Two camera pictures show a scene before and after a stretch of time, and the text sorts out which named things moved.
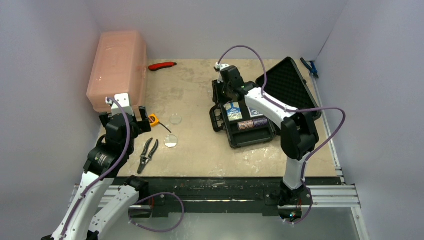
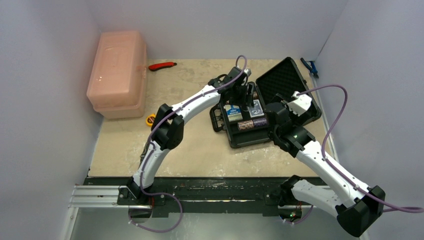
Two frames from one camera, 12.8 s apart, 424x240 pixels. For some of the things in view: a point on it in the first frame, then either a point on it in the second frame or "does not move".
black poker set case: (285, 83) does not move
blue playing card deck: (254, 112) does not move
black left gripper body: (136, 131) to (239, 97)
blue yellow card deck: (233, 111) does not move
